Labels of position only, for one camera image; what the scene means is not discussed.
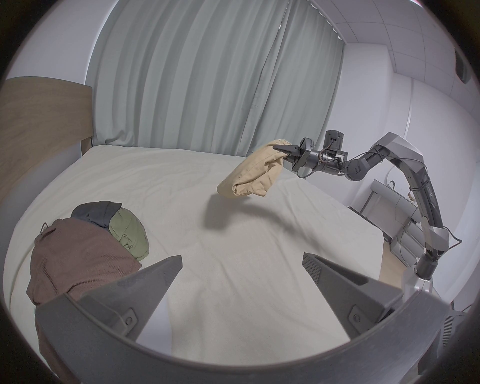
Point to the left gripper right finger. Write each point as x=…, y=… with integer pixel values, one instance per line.
x=337, y=287

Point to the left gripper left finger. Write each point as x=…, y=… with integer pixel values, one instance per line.
x=146, y=288

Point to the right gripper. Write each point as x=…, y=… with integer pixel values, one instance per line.
x=308, y=159

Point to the tan shorts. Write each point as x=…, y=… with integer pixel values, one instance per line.
x=255, y=174

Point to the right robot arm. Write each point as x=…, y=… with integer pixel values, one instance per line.
x=397, y=150

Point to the bed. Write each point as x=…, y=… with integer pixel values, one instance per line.
x=225, y=232

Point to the white garment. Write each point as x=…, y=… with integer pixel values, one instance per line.
x=159, y=326

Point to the olive green garment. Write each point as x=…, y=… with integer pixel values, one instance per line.
x=129, y=232

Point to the grey-green curtain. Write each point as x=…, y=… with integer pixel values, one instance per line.
x=296, y=86
x=187, y=75

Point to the brown garment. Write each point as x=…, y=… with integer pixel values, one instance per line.
x=75, y=258

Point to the grey table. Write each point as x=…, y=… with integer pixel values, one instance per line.
x=382, y=193

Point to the black garment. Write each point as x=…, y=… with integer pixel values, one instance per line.
x=95, y=213

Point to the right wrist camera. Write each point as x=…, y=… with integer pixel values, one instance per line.
x=306, y=143

